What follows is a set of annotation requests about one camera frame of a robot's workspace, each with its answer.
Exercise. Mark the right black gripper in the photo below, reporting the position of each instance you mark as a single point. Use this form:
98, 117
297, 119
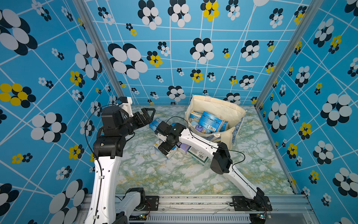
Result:
166, 148

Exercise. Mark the blue tissue pack back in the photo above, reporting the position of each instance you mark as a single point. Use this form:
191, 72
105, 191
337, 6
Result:
154, 124

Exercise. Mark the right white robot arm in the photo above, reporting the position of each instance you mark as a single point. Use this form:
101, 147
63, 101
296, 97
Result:
221, 162

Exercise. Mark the aluminium front rail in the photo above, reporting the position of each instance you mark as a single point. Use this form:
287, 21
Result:
217, 209

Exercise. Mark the cream canvas tote bag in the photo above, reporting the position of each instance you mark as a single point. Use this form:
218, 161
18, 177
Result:
228, 110

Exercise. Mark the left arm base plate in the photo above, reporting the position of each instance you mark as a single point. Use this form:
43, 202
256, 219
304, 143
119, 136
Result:
151, 204

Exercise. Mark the purple tissue pack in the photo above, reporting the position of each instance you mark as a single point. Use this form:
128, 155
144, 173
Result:
183, 148

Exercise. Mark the light blue tissue pack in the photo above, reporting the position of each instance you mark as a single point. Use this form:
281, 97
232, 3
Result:
200, 128

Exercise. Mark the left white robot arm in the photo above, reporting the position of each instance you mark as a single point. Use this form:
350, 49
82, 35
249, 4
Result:
108, 149

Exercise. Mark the orange white tissue pack back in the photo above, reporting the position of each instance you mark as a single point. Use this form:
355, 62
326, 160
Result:
164, 148

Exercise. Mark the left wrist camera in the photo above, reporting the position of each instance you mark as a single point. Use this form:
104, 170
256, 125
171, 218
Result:
125, 104

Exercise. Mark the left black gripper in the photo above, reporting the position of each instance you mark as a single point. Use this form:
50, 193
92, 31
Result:
148, 119

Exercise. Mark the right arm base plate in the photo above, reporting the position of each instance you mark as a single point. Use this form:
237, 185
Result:
240, 203

